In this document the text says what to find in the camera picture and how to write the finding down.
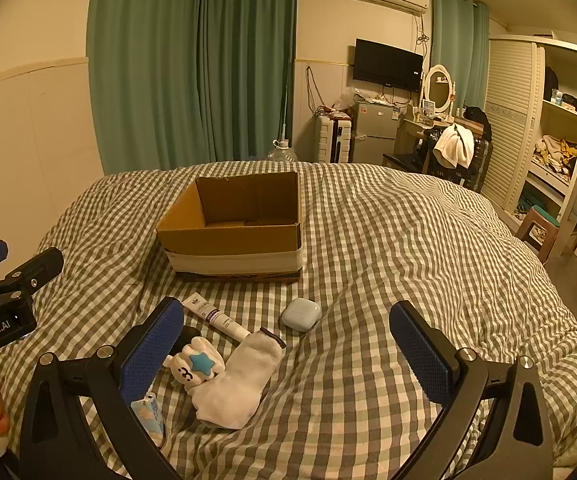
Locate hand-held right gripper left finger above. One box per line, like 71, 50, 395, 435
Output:
18, 296, 185, 480

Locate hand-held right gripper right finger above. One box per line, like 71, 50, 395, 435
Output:
389, 301, 554, 480

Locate white plush toy blue star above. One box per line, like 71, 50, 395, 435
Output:
164, 336, 226, 387

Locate blue white tissue packet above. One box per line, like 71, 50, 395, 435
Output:
130, 392, 167, 447

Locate white cream tube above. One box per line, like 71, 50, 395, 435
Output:
183, 294, 252, 342

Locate white sock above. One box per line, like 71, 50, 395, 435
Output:
191, 327, 287, 431

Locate light blue earbuds case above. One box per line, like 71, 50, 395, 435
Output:
281, 297, 319, 332

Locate cardboard box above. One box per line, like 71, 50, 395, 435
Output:
156, 171, 303, 282

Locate green white checkered blanket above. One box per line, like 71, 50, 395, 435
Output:
0, 160, 577, 480

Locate small wooden stool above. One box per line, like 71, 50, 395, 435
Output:
514, 204, 562, 264

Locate dark chair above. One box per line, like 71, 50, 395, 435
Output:
381, 129, 492, 193

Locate white towel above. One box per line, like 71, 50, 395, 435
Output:
433, 123, 475, 169

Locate dressing table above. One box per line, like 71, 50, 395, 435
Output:
397, 116, 457, 162

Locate small grey fridge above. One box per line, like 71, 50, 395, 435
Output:
350, 100, 399, 165

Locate white suitcase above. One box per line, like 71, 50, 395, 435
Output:
316, 113, 353, 164

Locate large clear water bottle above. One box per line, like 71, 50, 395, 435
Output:
267, 138, 298, 164

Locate black bag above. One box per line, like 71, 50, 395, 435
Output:
462, 106, 493, 142

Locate wide green curtain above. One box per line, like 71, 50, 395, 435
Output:
86, 0, 299, 177

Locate white open wardrobe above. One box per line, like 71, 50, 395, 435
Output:
482, 34, 577, 262

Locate white oval vanity mirror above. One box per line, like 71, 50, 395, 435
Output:
420, 64, 457, 122

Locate narrow green curtain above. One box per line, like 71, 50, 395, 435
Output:
430, 0, 490, 117

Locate hanging wall cables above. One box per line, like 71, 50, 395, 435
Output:
305, 65, 320, 117

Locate black wall television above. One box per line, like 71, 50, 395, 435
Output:
353, 38, 424, 94

